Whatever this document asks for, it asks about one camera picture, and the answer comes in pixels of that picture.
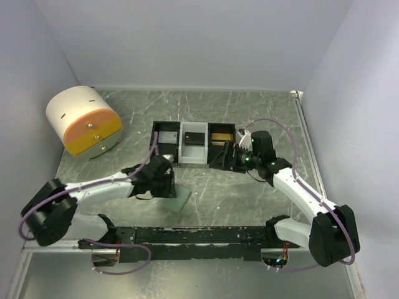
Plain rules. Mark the black cards in middle bin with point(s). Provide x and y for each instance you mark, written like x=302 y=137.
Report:
x=194 y=139

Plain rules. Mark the round drawer cabinet white orange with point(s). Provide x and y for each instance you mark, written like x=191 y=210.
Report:
x=84 y=122

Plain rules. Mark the gold cards in right bin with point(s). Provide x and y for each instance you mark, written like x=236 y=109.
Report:
x=218 y=139

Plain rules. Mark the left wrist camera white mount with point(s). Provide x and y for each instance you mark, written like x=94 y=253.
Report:
x=169 y=157

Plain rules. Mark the black right tray bin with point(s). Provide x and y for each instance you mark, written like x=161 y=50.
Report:
x=213 y=151

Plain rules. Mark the green card holder wallet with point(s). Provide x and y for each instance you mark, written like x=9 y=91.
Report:
x=177 y=203

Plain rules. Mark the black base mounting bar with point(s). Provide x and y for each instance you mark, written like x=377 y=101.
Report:
x=185 y=243

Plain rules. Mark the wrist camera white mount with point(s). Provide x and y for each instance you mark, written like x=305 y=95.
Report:
x=169 y=157
x=245 y=140

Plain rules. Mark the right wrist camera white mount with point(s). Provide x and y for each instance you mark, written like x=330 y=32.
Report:
x=245 y=140

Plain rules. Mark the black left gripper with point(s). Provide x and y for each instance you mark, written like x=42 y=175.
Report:
x=169 y=190

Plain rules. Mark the silver cards in left bin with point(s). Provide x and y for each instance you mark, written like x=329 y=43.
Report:
x=167 y=137

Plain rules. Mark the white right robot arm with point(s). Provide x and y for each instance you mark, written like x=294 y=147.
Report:
x=331 y=236

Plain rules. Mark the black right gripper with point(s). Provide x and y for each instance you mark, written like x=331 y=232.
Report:
x=221 y=161

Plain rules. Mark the white middle tray bin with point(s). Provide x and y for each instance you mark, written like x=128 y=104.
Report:
x=193 y=154

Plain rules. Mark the black tray bin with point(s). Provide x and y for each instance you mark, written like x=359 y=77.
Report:
x=167 y=148
x=213 y=151

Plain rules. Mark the black left tray bin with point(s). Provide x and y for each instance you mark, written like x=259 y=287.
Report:
x=167 y=148

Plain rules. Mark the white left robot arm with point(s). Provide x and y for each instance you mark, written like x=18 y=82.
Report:
x=54 y=213

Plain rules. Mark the aluminium right side rail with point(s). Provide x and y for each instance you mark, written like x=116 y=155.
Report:
x=297 y=97

